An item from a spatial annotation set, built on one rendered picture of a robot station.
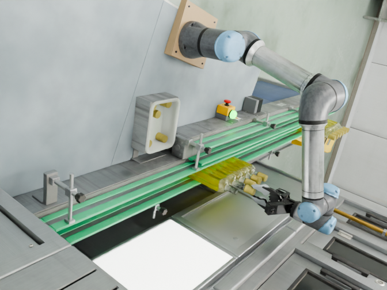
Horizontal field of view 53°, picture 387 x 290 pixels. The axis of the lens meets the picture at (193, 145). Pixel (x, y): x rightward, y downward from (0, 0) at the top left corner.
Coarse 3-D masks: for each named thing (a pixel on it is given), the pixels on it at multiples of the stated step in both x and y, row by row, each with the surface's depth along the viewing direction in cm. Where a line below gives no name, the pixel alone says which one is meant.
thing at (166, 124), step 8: (152, 104) 149; (176, 104) 162; (152, 112) 150; (168, 112) 165; (176, 112) 163; (152, 120) 163; (160, 120) 167; (168, 120) 167; (176, 120) 164; (152, 128) 165; (160, 128) 169; (168, 128) 168; (176, 128) 166; (152, 136) 167; (168, 136) 169; (152, 144) 164; (160, 144) 166; (168, 144) 167; (152, 152) 159
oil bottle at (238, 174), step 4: (216, 164) 180; (220, 164) 181; (224, 164) 182; (224, 168) 178; (228, 168) 178; (232, 168) 179; (232, 172) 175; (236, 172) 176; (240, 172) 177; (236, 176) 174; (240, 176) 175
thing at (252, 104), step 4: (248, 96) 225; (252, 96) 227; (244, 100) 224; (248, 100) 222; (252, 100) 220; (256, 100) 219; (260, 100) 222; (244, 104) 224; (248, 104) 222; (252, 104) 221; (256, 104) 220; (260, 104) 224; (244, 108) 225; (248, 108) 223; (252, 108) 221; (256, 108) 222; (260, 108) 226; (252, 112) 222; (256, 112) 224
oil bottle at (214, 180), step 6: (192, 174) 174; (198, 174) 172; (204, 174) 170; (210, 174) 170; (216, 174) 170; (198, 180) 173; (204, 180) 170; (210, 180) 168; (216, 180) 167; (222, 180) 166; (228, 180) 168; (210, 186) 169; (216, 186) 167; (222, 186) 166
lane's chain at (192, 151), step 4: (288, 120) 255; (244, 124) 207; (276, 124) 242; (232, 128) 198; (220, 132) 189; (208, 136) 182; (244, 136) 212; (196, 140) 175; (232, 140) 203; (188, 148) 172; (192, 148) 175; (212, 148) 189; (188, 152) 173; (192, 152) 176; (196, 152) 179; (200, 152) 182; (188, 156) 174
